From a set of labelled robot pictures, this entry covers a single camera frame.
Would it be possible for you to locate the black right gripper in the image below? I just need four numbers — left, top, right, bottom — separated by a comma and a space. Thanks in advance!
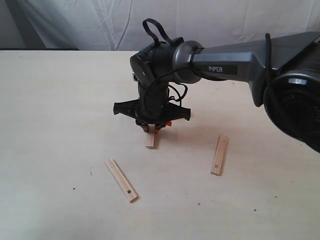
113, 99, 191, 134

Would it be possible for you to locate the plain wooden stick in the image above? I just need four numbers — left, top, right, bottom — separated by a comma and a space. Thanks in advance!
145, 124, 158, 149

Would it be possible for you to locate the light wooden slat with screw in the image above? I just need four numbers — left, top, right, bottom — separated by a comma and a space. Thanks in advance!
104, 158, 139, 203

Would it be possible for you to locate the wooden stick with holes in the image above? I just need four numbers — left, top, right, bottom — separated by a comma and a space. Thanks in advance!
210, 134, 229, 176

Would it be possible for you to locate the right robot arm Piper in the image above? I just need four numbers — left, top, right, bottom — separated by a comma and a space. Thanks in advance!
113, 31, 320, 151

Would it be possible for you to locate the white backdrop cloth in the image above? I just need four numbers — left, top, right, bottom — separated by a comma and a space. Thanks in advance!
0, 0, 320, 51

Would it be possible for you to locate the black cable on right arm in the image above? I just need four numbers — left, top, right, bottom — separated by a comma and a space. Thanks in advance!
142, 17, 278, 111

